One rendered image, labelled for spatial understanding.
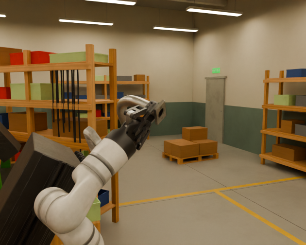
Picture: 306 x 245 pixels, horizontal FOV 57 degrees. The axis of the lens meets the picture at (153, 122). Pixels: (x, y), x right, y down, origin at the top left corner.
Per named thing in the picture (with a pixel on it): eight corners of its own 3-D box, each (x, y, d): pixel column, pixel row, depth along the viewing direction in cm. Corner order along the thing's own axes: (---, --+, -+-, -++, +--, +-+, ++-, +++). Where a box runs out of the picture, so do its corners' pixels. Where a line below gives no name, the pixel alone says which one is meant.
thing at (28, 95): (93, 239, 340) (87, 34, 310) (-21, 202, 448) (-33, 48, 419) (119, 220, 387) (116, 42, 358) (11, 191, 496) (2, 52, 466)
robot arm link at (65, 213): (108, 162, 56) (82, 151, 62) (49, 225, 49) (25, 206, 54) (122, 184, 60) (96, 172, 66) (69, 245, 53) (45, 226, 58)
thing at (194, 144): (198, 152, 795) (199, 126, 786) (218, 158, 726) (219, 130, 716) (162, 157, 738) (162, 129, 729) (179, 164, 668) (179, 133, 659)
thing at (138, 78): (149, 139, 984) (149, 74, 956) (54, 146, 873) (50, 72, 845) (144, 137, 1034) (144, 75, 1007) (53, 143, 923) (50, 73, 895)
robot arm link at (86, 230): (22, 201, 55) (56, 239, 63) (44, 220, 50) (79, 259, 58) (49, 176, 59) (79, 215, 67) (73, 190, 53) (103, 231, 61)
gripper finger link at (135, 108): (131, 119, 62) (146, 115, 67) (133, 112, 62) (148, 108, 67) (122, 114, 64) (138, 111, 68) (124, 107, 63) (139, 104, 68)
